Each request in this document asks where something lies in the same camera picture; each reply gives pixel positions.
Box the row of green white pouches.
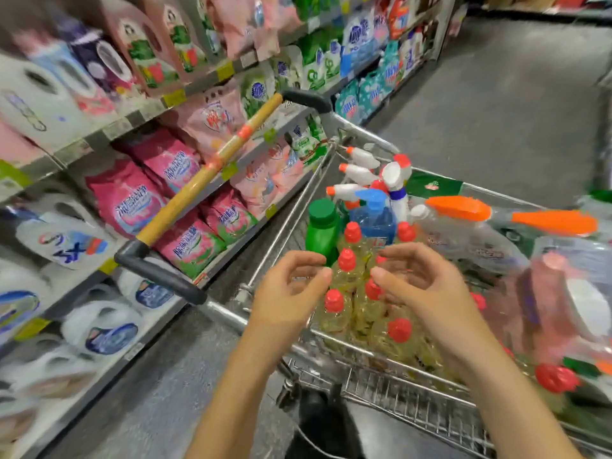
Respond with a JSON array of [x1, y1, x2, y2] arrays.
[[239, 33, 347, 168]]

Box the white cable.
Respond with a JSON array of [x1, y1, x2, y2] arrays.
[[295, 423, 334, 459]]

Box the distant store shelving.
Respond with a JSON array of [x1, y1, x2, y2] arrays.
[[478, 0, 612, 20]]

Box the green capped cleaner bottle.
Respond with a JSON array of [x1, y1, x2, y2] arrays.
[[306, 198, 342, 266]]

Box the row of teal blue pouches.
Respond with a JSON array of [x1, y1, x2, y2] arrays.
[[335, 0, 432, 127]]

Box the person's left forearm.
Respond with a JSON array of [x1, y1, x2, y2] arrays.
[[186, 344, 288, 459]]

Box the store shelving with refill pouches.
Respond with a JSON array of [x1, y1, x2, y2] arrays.
[[0, 0, 451, 459]]

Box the person's right hand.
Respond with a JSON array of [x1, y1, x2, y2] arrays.
[[368, 242, 491, 364]]

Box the cluster of yellow red-capped bottles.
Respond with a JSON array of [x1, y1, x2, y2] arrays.
[[316, 221, 587, 402]]

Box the stack of white blue pouches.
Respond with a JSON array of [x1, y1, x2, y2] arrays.
[[0, 52, 178, 446]]

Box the stack of pink detergent pouches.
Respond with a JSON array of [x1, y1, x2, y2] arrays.
[[0, 0, 312, 278]]

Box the person's black trousers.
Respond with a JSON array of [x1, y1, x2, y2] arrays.
[[285, 387, 369, 459]]

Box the white red-tipped spray bottle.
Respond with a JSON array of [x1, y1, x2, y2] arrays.
[[381, 152, 414, 226]]

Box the person's left hand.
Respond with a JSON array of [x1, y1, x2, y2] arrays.
[[244, 251, 334, 364]]

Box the clear-wrapped orange-trigger spray pack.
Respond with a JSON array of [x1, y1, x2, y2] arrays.
[[411, 194, 600, 275]]

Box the grey shopping cart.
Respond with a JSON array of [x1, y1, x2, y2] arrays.
[[113, 85, 612, 457]]

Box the blue pump cleaner bottle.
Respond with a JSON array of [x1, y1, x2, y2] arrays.
[[349, 189, 398, 249]]

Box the person's right forearm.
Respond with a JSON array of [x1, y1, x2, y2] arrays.
[[444, 330, 585, 459]]

